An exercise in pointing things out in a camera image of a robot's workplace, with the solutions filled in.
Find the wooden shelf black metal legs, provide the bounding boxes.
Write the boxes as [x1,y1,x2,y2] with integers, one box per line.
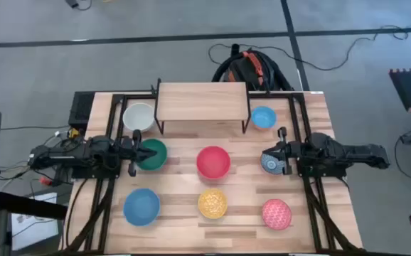
[154,78,251,135]

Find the pink patterned bowl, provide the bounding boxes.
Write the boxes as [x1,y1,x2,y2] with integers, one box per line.
[261,198,293,231]

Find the black and orange backpack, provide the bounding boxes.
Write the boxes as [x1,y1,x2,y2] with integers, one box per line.
[211,43,295,92]

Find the white paper sheet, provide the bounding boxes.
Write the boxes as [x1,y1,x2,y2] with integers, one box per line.
[11,191,60,252]

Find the red bowl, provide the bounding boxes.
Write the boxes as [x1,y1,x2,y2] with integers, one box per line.
[196,145,232,180]

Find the blue mandala patterned bowl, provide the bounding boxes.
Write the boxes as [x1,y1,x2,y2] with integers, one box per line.
[260,151,287,176]

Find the white bowl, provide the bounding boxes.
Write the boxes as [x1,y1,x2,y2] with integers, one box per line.
[122,102,156,133]

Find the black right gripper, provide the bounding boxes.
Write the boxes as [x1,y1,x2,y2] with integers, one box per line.
[262,127,301,176]

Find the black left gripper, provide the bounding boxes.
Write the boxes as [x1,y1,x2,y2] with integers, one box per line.
[118,129,159,178]

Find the yellow bowl blue diamond outside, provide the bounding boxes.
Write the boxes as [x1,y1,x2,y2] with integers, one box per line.
[197,188,228,220]

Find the long black floor cable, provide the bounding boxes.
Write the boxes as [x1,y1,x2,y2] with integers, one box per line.
[208,0,411,72]

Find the light blue bowl orange outside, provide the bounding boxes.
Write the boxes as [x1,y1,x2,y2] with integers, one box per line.
[250,105,277,130]

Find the black power box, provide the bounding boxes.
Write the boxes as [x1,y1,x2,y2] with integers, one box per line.
[68,91,96,131]

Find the large plain blue bowl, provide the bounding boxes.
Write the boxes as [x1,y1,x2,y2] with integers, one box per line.
[122,187,161,227]

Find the black power adapter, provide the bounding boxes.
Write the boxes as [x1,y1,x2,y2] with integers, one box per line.
[65,0,92,11]

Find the black metal table frame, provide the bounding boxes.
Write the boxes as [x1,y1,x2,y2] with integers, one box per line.
[59,90,366,256]

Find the green bowl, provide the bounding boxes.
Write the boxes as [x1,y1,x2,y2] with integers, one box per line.
[136,138,169,171]

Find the black stand bar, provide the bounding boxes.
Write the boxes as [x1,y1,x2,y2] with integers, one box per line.
[0,190,68,220]

